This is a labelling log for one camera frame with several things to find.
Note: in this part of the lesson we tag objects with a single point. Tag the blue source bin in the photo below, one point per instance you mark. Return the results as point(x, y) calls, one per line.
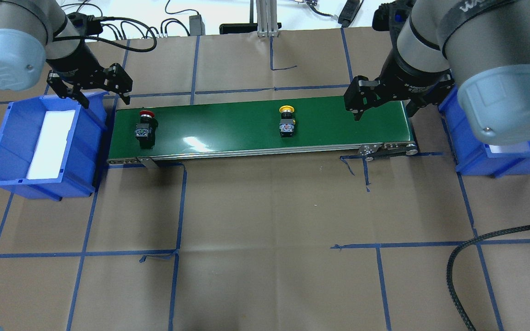
point(19, 134)

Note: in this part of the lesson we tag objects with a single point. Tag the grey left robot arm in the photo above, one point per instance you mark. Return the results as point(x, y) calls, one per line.
point(34, 33)

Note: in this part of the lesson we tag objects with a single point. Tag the green conveyor belt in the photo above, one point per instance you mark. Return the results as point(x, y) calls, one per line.
point(251, 128)

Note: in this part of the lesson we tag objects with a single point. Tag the aluminium frame post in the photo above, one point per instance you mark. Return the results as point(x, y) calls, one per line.
point(266, 13)

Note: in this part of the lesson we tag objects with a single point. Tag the black power adapter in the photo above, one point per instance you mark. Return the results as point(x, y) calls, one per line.
point(196, 25)

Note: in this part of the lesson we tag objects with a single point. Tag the white foam pad source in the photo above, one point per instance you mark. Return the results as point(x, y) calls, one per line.
point(51, 145)

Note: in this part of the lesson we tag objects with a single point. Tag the white foam pad destination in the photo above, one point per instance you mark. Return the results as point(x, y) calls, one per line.
point(521, 150)

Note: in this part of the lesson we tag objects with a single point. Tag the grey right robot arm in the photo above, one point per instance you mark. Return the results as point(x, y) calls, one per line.
point(484, 44)

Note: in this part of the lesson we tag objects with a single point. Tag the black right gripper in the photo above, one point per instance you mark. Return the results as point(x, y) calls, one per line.
point(406, 79)

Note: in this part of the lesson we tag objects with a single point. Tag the yellow mushroom push button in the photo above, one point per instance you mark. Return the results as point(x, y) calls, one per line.
point(287, 125)

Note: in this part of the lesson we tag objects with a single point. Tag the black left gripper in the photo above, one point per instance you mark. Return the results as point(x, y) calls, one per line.
point(75, 65)

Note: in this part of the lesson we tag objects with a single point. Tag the blue destination bin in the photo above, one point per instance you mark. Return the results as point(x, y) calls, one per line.
point(474, 158)

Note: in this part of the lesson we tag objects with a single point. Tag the red mushroom push button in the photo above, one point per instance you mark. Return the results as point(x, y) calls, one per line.
point(145, 130)

